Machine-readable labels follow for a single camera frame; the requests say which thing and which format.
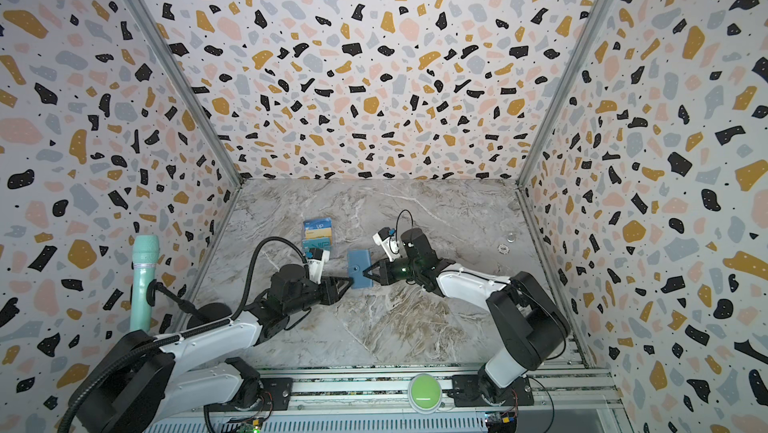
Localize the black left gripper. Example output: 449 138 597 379
288 275 359 319

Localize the thin black cable right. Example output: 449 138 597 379
394 209 416 242

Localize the green round button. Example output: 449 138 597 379
407 373 442 414

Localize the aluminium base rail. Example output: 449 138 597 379
151 363 633 432

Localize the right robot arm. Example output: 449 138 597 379
363 227 571 406

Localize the mint green microphone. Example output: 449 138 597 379
129 235 160 333

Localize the aluminium corner post left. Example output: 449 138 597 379
123 0 243 189

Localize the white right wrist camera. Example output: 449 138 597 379
373 227 401 261

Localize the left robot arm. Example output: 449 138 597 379
58 264 354 432

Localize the black corrugated cable left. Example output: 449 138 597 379
56 236 308 433

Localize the teal VIP card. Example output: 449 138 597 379
302 237 331 255

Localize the aluminium corner post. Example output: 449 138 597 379
516 0 614 188
123 0 243 189

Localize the dark blue VIP card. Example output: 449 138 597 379
303 217 332 230

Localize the aluminium corner post right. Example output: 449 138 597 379
516 0 614 188

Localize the gold numbered card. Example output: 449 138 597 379
304 227 332 239

